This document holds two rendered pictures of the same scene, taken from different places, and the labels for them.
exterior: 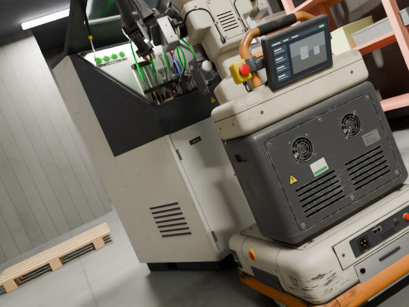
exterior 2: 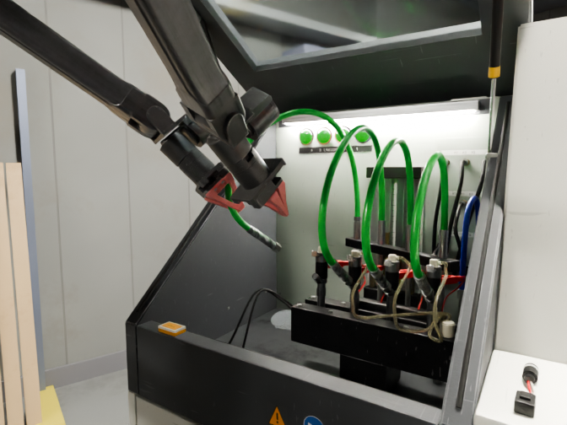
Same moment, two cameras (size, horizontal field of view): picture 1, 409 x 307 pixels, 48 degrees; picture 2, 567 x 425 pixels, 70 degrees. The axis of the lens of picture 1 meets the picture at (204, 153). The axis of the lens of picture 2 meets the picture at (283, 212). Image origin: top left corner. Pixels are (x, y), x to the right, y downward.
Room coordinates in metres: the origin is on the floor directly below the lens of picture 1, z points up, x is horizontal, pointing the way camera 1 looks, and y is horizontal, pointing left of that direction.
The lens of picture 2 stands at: (2.42, -0.77, 1.28)
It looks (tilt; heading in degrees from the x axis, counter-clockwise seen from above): 6 degrees down; 72
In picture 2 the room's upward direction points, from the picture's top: straight up
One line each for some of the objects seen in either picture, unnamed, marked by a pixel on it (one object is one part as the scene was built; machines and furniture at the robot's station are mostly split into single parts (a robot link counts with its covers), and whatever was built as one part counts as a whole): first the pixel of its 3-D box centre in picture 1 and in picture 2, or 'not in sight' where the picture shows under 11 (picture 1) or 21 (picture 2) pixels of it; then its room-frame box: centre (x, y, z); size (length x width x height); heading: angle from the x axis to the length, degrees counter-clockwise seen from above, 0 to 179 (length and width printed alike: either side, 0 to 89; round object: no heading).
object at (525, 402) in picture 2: not in sight; (527, 386); (2.89, -0.38, 0.99); 0.12 x 0.02 x 0.02; 37
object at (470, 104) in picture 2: (122, 44); (368, 114); (2.97, 0.21, 1.43); 0.54 x 0.03 x 0.02; 129
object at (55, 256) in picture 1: (57, 256); not in sight; (4.85, 1.89, 0.06); 1.25 x 0.86 x 0.11; 103
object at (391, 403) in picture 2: (203, 103); (258, 400); (2.58, -0.11, 0.87); 0.62 x 0.04 x 0.16; 129
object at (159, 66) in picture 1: (164, 68); (461, 201); (3.12, 0.02, 1.20); 0.13 x 0.03 x 0.31; 129
